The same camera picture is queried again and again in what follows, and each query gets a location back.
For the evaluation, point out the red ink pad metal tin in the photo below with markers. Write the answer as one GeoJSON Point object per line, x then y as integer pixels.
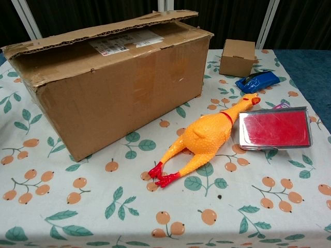
{"type": "Point", "coordinates": [276, 127]}

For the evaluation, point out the black pleated partition panel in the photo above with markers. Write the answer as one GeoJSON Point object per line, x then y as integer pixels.
{"type": "Point", "coordinates": [305, 23]}
{"type": "Point", "coordinates": [90, 13]}
{"type": "Point", "coordinates": [219, 18]}
{"type": "Point", "coordinates": [7, 25]}

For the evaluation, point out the small brown cardboard box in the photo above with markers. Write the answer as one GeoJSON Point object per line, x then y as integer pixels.
{"type": "Point", "coordinates": [236, 59]}

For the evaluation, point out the small pink purple packet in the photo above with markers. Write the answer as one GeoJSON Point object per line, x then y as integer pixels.
{"type": "Point", "coordinates": [282, 106]}

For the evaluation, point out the yellow rubber chicken toy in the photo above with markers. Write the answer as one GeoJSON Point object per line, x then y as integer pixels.
{"type": "Point", "coordinates": [204, 137]}

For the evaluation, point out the white fruit print tablecloth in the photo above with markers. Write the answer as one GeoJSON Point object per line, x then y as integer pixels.
{"type": "Point", "coordinates": [103, 206]}

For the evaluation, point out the blue foil snack packet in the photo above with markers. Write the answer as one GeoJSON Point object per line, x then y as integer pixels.
{"type": "Point", "coordinates": [258, 82]}

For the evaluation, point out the white double partition frame post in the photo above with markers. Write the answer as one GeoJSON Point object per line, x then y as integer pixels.
{"type": "Point", "coordinates": [165, 5]}

